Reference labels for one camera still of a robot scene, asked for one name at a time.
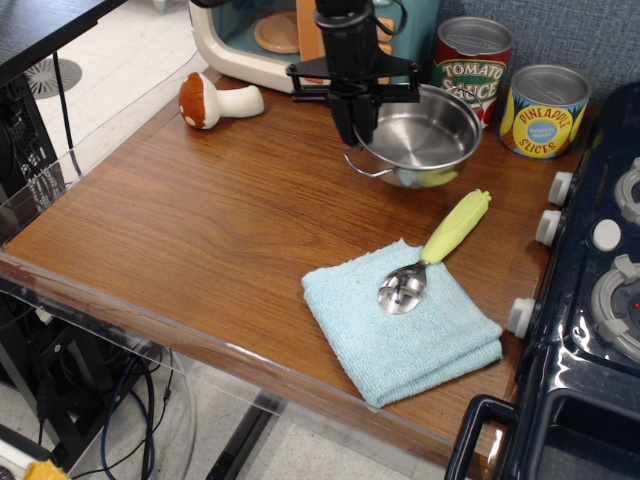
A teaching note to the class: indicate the black table leg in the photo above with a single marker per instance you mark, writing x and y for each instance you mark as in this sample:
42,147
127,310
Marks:
240,445

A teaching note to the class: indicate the pineapple slices can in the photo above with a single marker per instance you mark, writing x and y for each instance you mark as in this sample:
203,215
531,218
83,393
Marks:
544,110

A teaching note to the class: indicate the yellow sponge object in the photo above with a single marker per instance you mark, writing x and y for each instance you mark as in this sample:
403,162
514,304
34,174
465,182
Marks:
44,470

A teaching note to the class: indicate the white stove knob bottom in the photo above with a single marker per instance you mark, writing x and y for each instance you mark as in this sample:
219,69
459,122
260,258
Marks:
520,316

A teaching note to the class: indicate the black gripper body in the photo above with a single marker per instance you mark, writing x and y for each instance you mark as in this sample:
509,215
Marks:
353,65

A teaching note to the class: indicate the plush mushroom toy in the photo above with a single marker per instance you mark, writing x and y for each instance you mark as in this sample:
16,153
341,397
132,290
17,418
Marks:
202,105

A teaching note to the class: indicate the white stove knob top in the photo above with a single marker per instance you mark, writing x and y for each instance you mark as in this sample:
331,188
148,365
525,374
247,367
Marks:
559,188

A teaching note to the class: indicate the white stove knob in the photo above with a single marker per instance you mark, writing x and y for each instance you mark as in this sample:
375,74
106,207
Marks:
520,316
559,188
547,227

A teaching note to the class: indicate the dark blue toy stove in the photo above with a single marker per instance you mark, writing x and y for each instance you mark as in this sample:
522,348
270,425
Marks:
576,412

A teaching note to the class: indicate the silver two-handled pot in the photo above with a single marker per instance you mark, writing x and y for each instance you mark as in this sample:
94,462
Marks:
421,145

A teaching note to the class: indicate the black side desk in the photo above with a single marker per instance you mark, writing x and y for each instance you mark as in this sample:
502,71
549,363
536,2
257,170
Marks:
33,30

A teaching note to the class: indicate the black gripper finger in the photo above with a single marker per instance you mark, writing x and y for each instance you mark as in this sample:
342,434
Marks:
365,118
341,113

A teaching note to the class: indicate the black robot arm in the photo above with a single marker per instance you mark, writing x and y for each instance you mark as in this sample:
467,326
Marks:
345,10

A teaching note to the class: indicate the teal toy microwave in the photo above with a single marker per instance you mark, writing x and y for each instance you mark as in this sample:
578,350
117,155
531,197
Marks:
260,45

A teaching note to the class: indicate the white stove knob middle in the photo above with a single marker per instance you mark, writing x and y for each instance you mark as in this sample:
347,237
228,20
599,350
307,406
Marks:
547,227

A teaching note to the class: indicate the clear acrylic table guard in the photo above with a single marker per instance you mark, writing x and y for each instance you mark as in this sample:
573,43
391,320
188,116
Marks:
199,241

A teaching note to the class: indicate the light blue folded cloth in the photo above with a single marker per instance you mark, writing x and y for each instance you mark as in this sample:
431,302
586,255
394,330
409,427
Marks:
392,357

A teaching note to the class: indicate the spoon with yellow corn handle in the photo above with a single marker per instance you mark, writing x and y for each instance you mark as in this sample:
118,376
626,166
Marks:
404,288

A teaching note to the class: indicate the tomato sauce can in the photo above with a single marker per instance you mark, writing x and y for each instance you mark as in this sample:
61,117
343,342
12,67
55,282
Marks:
470,61

